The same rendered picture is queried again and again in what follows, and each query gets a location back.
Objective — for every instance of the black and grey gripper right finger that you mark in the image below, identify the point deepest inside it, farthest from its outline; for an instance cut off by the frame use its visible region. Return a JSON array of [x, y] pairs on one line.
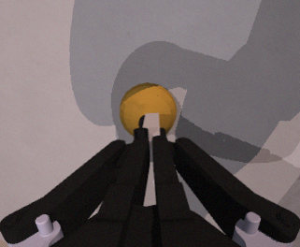
[[247, 218]]

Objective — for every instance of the brass dome bell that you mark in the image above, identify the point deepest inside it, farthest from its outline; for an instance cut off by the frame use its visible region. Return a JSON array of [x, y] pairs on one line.
[[147, 98]]

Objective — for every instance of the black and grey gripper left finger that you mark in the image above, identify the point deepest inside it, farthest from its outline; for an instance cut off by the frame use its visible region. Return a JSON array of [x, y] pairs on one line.
[[74, 200]]

